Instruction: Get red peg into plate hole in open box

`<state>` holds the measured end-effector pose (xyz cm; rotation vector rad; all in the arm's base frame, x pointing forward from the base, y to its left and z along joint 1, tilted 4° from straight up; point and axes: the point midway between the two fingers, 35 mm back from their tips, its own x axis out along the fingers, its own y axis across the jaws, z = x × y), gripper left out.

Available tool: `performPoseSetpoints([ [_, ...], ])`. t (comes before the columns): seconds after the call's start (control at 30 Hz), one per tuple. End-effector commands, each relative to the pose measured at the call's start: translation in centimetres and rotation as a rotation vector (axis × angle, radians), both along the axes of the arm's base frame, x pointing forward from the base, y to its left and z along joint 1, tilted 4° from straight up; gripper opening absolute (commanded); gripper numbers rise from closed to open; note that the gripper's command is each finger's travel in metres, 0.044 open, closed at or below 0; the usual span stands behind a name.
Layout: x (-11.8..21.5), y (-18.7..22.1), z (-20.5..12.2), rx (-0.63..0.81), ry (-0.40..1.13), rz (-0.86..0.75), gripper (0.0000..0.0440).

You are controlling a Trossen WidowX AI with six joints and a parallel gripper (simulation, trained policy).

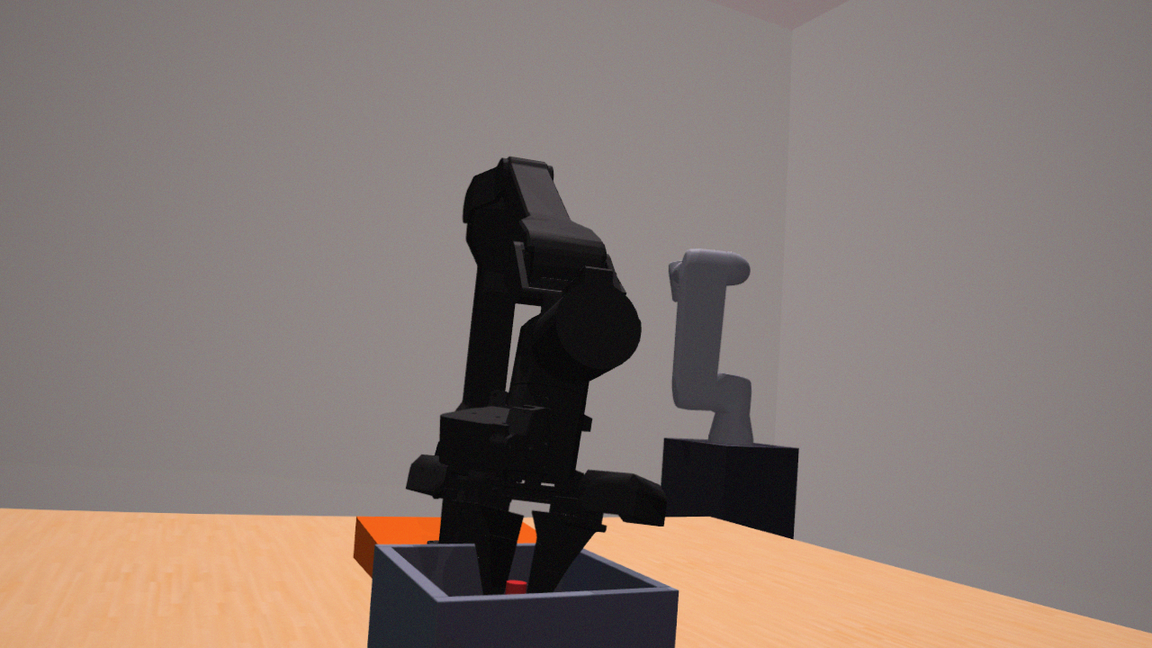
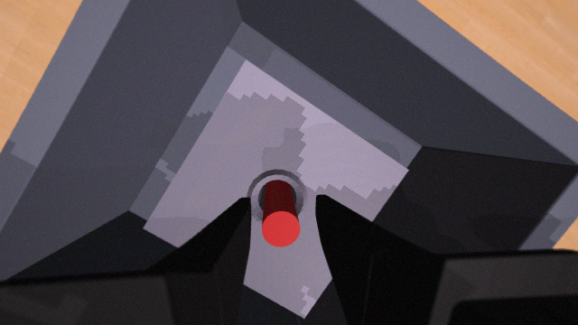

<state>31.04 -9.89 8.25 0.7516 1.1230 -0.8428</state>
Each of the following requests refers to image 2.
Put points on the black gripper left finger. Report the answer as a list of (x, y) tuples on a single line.
[(199, 283)]

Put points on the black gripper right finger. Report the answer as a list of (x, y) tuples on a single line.
[(383, 279)]

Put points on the red peg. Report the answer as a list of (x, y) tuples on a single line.
[(280, 226)]

